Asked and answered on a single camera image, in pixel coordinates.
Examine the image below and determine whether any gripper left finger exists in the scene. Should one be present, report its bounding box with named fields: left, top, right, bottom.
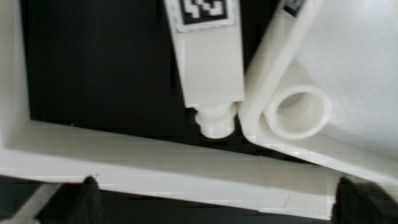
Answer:
left=0, top=183, right=61, bottom=224

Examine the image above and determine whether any white square desk top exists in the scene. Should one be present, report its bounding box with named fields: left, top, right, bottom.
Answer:
left=239, top=0, right=398, bottom=185

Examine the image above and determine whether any white L-shaped fence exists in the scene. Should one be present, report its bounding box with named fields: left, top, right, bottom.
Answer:
left=0, top=0, right=342, bottom=220

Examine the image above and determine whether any white leg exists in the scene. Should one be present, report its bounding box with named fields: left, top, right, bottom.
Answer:
left=164, top=0, right=246, bottom=139

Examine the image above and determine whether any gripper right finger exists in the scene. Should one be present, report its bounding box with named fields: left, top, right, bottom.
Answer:
left=331, top=177, right=398, bottom=224

